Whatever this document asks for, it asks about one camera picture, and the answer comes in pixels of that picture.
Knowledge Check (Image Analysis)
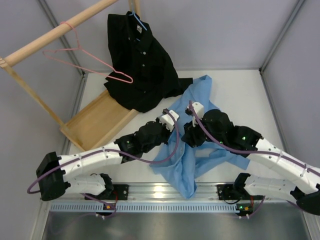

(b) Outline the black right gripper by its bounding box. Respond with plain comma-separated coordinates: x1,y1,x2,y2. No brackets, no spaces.
181,114,226,149

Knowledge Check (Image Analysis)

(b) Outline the light blue shirt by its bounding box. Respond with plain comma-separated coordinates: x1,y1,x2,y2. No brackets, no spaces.
150,75,250,199

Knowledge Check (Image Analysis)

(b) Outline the pink wire hanger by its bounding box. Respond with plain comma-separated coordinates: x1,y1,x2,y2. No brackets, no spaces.
42,20,134,84

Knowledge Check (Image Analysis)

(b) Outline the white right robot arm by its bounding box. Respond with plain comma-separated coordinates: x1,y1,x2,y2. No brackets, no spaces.
181,109,320,216

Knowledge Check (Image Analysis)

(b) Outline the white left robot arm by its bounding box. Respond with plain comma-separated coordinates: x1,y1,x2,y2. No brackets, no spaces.
36,117,175,201

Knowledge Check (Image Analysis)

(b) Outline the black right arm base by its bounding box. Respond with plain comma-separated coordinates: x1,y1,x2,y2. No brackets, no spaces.
216,184,264,204

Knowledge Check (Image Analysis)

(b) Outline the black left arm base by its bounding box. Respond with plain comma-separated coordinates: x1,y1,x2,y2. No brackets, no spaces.
105,184,129,201

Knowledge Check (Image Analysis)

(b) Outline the black button shirt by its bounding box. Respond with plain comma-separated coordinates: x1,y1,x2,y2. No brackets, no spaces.
104,13,193,113

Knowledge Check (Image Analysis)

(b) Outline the wooden clothes rack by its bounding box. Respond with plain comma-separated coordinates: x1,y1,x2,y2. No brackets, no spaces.
0,0,142,152

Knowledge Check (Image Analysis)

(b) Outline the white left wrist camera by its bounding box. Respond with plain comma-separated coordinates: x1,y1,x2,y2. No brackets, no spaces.
158,108,180,132

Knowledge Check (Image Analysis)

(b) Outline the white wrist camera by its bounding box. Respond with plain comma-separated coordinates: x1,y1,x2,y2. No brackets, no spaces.
158,108,180,132
185,102,205,121

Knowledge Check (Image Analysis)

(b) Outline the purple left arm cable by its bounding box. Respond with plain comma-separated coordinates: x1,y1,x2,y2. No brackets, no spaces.
26,108,180,195

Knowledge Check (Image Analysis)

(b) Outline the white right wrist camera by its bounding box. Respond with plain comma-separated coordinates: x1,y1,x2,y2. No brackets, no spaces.
185,102,205,121

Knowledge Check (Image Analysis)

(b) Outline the aluminium mounting rail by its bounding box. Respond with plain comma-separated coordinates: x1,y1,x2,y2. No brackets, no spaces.
41,182,313,203

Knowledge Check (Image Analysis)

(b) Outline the blue wire hanger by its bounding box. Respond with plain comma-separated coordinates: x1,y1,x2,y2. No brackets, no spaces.
127,11,148,42

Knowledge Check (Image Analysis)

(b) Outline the slotted grey cable duct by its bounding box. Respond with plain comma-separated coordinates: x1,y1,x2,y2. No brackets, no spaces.
50,202,240,214

